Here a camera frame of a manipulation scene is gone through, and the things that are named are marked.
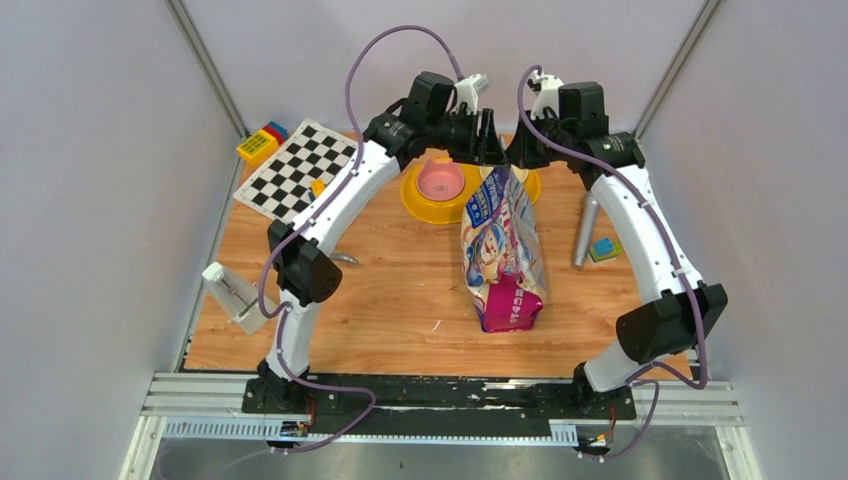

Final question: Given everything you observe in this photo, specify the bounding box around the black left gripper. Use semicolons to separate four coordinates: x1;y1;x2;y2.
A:
425;107;510;168

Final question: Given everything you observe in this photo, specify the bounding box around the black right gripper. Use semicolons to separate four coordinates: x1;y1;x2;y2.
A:
506;109;574;170

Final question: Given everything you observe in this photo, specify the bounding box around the colourful pet food bag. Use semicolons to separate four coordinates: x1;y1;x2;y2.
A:
460;167;548;333

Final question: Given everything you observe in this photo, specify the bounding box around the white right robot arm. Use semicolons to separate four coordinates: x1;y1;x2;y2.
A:
506;71;728;418

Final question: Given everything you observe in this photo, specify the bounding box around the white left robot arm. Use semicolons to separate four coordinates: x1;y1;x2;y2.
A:
257;71;505;413

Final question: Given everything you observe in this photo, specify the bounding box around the cream cat-shaped bowl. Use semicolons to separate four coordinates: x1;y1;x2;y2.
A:
511;166;529;183

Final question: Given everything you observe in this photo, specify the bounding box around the pink cat-shaped bowl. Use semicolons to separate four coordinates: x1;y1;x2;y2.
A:
415;159;466;202

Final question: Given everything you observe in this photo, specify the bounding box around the yellow double bowl tray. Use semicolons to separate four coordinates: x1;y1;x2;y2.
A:
400;157;543;227

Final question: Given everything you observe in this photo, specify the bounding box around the silver microphone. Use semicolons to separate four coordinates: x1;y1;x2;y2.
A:
572;192;600;269

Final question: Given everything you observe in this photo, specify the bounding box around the green blue toy block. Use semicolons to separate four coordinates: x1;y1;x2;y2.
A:
588;237;624;263

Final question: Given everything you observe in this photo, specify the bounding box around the small yellow blue toy block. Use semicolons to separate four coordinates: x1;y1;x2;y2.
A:
310;178;326;199

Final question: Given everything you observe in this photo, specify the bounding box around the silver metal hook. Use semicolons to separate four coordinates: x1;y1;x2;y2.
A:
330;252;359;265

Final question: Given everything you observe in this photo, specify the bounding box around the black white checkerboard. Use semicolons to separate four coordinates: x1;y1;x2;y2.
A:
233;118;357;223

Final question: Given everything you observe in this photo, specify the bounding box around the yellow red blue toy block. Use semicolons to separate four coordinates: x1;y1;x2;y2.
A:
236;121;289;166

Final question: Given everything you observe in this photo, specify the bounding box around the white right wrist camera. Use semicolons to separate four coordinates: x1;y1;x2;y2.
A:
527;70;564;120

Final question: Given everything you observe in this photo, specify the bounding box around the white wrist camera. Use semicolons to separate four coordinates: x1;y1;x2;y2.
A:
451;74;491;114
527;70;564;120

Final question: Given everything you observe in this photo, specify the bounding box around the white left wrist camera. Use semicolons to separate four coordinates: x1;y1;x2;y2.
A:
451;74;491;114

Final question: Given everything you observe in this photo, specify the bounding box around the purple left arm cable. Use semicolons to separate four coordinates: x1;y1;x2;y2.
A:
256;25;465;453

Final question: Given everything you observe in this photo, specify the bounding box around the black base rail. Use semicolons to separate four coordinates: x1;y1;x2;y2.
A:
241;373;636;438

